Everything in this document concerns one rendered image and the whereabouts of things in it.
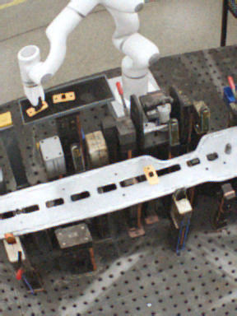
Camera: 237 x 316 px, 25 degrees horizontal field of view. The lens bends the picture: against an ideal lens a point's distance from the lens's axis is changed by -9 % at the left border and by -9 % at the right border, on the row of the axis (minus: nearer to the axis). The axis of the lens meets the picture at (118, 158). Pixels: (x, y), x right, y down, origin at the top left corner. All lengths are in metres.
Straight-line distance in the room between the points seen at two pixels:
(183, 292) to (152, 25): 2.52
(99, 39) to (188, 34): 0.70
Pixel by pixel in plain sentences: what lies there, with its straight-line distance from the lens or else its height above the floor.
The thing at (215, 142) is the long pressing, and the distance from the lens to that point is 2.26.
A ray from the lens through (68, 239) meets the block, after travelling 2.00.
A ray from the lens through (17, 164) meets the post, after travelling 2.39.
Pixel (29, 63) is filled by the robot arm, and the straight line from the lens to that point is 1.91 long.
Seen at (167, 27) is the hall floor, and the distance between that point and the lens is 4.24.
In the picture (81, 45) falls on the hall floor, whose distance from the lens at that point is 4.08.
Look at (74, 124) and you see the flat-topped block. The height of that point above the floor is 1.03.
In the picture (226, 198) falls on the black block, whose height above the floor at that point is 0.99.
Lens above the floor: 2.82
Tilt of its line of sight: 56 degrees down
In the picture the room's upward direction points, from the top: 3 degrees counter-clockwise
